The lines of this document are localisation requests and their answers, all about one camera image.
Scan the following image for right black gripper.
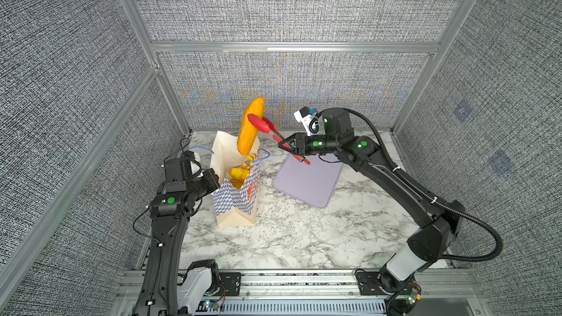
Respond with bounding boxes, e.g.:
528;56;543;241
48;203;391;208
279;132;342;156

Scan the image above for blue checkered paper bag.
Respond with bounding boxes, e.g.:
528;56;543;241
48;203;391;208
188;131;270;227

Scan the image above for red kitchen tongs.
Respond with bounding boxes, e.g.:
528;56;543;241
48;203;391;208
247;114;310;165

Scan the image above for long orange baguette bread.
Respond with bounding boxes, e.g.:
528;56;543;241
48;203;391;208
237;97;265;155

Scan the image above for small yellow croissant bread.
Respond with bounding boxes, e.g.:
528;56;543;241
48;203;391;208
243;154;256;169

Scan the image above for ridged yellow spiral bread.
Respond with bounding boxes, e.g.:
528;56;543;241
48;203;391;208
230;179;244;190

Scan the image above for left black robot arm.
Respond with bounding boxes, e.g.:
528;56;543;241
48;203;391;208
132;169;220;315

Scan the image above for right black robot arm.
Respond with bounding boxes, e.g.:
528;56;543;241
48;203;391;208
287;133;460;294

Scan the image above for lilac plastic tray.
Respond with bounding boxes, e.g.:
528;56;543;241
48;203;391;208
272;154;343;209

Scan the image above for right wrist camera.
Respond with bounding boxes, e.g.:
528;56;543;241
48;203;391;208
293;106;355;137

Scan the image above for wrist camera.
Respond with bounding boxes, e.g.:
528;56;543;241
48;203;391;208
162;150;202;182
293;106;355;137

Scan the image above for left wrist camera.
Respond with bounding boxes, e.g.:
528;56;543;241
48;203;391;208
162;150;202;182

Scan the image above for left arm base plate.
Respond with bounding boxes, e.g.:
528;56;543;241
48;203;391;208
205;272;242;299

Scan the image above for black corrugated cable conduit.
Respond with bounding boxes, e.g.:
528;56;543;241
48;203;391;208
318;107;504;263

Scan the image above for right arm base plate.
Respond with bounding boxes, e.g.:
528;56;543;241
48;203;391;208
354;269;391;296

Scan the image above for aluminium front rail frame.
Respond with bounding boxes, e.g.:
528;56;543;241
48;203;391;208
109;268;493;316

